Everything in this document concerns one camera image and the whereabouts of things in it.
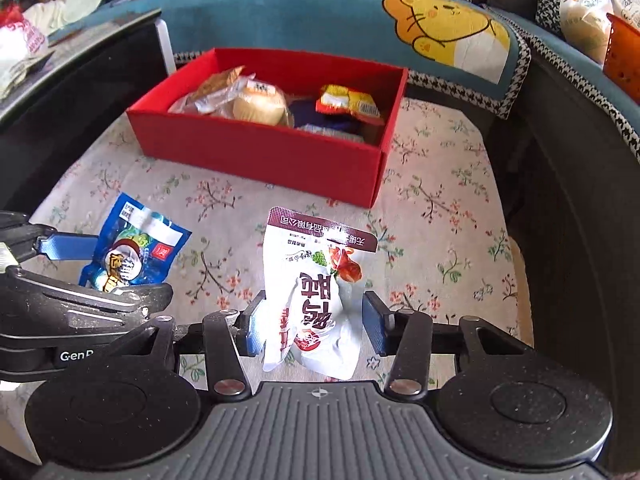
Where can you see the blue white snack packet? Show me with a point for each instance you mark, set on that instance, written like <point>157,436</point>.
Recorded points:
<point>136,246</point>

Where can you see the round pastry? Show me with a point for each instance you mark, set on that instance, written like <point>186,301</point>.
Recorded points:
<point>251,100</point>

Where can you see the dark blue foil packet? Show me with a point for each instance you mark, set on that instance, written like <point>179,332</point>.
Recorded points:
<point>304,113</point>

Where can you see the red yellow snack packet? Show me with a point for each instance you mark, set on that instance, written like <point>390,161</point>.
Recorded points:
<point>340,100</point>

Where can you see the white Kaprons wafer packet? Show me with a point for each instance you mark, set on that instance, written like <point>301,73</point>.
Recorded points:
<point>332,133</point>

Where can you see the white red jujube snack pouch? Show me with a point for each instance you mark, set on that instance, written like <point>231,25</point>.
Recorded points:
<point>314,276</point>

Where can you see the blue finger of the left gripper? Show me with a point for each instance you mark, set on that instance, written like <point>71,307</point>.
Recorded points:
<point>67,246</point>

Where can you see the brown biscuit packet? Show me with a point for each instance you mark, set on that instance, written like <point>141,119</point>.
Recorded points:
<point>209,95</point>

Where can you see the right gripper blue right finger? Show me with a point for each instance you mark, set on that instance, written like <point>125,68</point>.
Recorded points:
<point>379,322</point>

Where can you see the white red plastic bag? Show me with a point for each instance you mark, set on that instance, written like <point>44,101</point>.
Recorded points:
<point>19,38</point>

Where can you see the pale green cloth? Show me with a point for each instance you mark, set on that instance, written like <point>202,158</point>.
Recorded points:
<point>51,16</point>

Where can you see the white plastic shopping bag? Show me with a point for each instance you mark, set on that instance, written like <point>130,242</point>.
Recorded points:
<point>585,24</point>

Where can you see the orange plastic basket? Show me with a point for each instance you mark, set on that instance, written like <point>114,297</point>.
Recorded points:
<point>622,57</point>

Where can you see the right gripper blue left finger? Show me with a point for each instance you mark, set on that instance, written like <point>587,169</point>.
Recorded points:
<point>250,332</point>

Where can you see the opened foil wrapper on table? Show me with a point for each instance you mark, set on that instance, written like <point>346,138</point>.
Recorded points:
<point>14,76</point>

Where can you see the red cardboard box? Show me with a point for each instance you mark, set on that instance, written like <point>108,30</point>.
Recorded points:
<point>343,170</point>

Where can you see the black glass coffee table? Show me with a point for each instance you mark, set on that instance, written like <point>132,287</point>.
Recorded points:
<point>87,81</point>

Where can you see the blue lion sofa blanket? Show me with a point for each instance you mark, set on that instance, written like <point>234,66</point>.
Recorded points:
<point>449,46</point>

